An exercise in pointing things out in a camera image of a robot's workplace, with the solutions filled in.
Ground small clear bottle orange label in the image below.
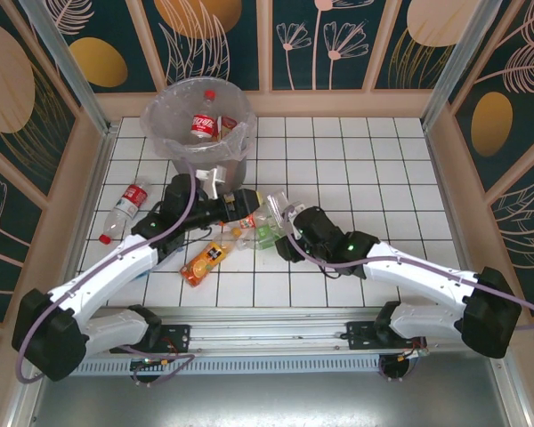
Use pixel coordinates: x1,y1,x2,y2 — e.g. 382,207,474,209
238,212,275,232

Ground clear bottle green label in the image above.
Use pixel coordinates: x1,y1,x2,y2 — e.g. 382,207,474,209
235,223,288,253

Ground red label Nongfu water bottle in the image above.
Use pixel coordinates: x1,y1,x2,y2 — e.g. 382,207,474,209
98,179,156,245

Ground orange juice bottle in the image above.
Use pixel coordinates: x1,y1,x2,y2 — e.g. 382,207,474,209
179,226,244,288

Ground red label cola bottle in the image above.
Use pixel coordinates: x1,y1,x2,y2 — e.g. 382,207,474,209
190,90,219,144

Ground grey plastic bin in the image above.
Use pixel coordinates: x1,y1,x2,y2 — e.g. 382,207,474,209
149,78,255,197

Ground clear plastic bin liner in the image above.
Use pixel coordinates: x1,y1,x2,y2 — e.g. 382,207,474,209
142,76,258,164

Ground grey metal plate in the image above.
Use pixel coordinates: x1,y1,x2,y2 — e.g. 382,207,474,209
24,371,524,427

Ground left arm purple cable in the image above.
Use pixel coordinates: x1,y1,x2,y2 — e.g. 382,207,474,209
16,155,201,386

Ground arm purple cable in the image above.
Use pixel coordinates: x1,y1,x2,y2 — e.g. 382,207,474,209
282,208,534,383
16,155,201,386

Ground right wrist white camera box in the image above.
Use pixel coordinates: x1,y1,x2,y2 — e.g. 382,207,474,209
283,200,307,223

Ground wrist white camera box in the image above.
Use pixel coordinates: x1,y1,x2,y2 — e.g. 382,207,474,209
194,166,227,200
283,200,307,223

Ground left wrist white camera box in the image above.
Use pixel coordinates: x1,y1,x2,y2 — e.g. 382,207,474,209
194,166,227,200

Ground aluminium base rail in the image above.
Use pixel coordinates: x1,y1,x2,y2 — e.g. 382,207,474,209
24,305,513,357

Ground aluminium side rail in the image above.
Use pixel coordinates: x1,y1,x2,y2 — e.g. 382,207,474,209
48,126,119,321
421,124,478,312

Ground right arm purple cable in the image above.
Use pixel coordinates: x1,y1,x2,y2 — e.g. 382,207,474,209
282,208,534,383

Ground grey slotted cable tray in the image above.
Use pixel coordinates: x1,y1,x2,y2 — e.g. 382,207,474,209
39,355,502,375

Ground red and black wires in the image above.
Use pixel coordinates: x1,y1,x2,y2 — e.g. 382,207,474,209
131,353,182,371
395,345,430,362

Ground aluminium frame post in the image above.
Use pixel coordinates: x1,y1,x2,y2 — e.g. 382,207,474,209
420,0,517,130
20,0,112,134

